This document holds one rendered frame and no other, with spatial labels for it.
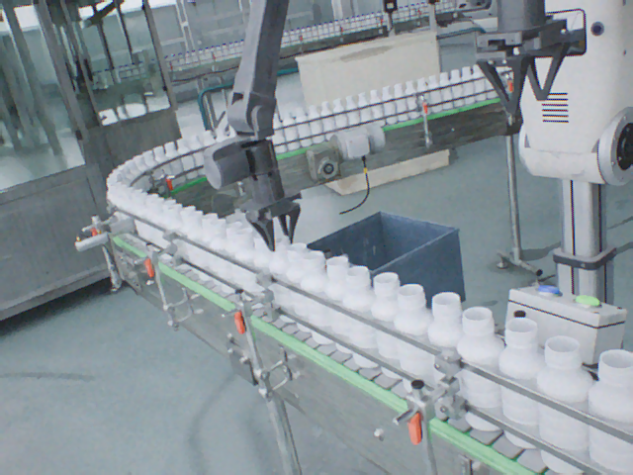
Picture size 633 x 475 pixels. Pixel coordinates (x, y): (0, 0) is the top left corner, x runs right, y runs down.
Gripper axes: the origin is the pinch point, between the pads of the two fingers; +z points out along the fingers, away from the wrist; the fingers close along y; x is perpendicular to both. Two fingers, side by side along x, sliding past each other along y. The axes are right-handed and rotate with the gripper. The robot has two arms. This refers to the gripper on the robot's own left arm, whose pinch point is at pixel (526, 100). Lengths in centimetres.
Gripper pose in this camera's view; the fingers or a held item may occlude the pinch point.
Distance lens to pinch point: 83.0
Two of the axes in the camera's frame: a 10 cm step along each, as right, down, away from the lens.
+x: -5.8, -1.9, 7.9
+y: 7.9, -3.6, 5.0
